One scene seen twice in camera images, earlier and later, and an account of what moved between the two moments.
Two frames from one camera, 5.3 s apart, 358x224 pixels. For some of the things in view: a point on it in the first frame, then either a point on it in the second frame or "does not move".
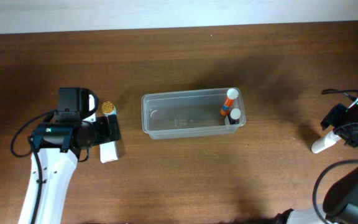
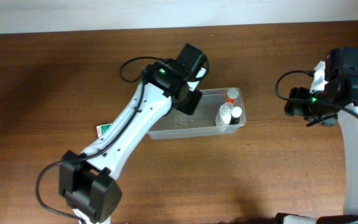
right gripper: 348,134 → 295,101
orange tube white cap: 232,94 does not move
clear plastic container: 188,113 does not move
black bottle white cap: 234,116 does not move
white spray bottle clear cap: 326,141 → 224,116
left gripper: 114,127 → 190,101
